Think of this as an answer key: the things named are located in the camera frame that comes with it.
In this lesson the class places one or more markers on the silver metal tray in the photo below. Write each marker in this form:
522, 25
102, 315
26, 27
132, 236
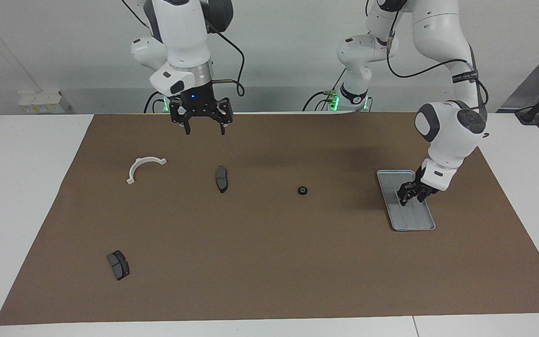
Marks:
412, 220

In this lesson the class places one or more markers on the brown table mat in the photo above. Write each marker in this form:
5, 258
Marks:
269, 257

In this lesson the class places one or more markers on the white curved plastic bracket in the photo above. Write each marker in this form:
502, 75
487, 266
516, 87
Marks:
134, 166

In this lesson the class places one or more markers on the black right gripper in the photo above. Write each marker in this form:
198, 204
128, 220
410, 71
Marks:
199, 105

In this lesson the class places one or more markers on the short grooved grey brake pad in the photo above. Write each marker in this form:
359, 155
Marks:
119, 267

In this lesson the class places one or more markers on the long grey brake pad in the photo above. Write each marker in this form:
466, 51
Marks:
222, 179

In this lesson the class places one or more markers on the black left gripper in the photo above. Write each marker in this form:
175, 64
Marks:
414, 188

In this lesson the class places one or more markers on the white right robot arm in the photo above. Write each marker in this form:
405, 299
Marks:
180, 32

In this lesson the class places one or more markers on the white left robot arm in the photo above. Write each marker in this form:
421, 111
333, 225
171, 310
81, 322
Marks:
447, 135

